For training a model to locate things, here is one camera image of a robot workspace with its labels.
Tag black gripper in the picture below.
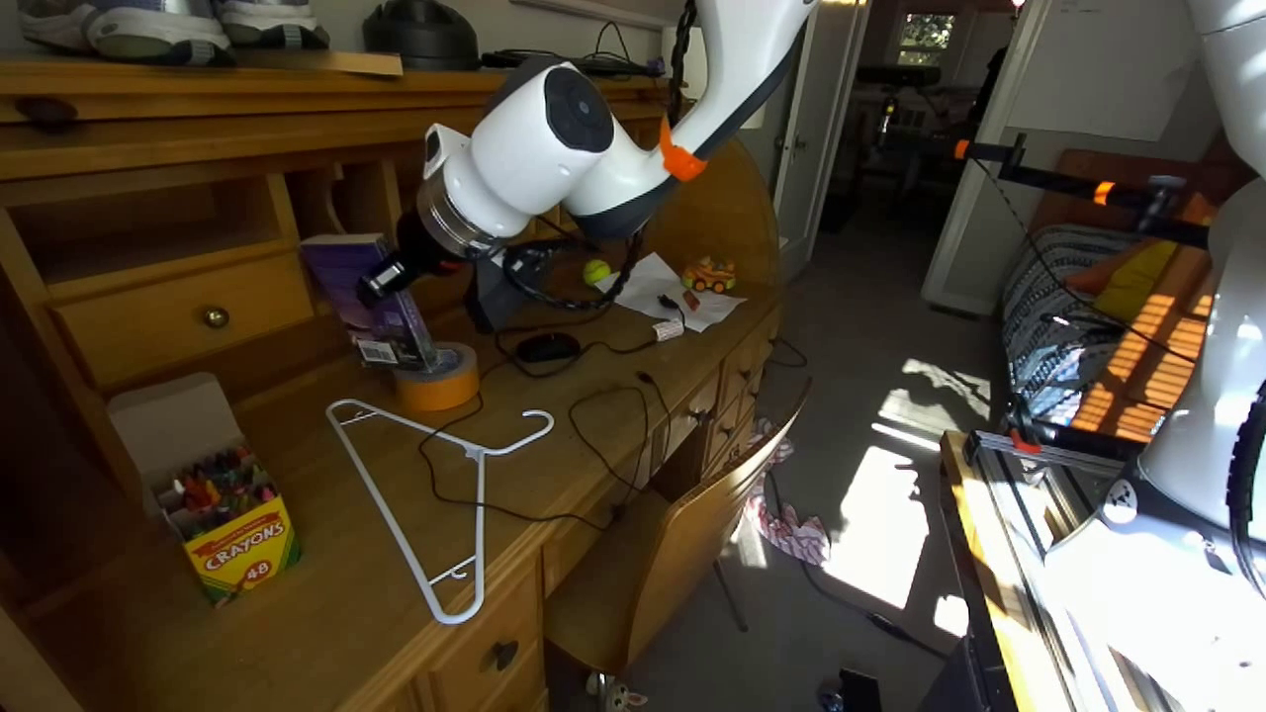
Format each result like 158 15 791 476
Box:
358 206 466 306

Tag yellow masking tape roll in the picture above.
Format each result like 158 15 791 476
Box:
387 339 487 426

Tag black computer mouse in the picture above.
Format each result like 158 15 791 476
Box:
511 329 586 367

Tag wooden desk drawer with knob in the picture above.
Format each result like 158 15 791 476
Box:
51 243 321 396

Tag wooden roll-top desk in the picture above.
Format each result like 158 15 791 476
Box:
0 49 795 712

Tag grey blue sneaker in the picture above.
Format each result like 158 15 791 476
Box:
214 0 328 51
15 0 235 66

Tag yellow green crayon box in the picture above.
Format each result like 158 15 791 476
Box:
105 367 305 604

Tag white paper sheet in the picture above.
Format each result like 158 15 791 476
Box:
609 255 751 346

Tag small orange white toy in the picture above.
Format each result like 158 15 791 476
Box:
685 255 742 298

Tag wooden chair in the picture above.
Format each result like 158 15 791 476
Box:
543 393 810 677

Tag white door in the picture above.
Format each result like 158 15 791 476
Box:
771 0 870 284

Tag black pole with orange marks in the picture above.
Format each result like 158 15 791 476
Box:
953 134 1209 248

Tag robot mounting table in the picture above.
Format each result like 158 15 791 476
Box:
937 426 1266 712

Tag white wire clothes hanger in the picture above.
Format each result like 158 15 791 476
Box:
323 396 557 631

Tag black USB cable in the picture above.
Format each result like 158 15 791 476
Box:
413 374 663 533

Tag orange cable clip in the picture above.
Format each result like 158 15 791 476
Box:
654 122 710 188

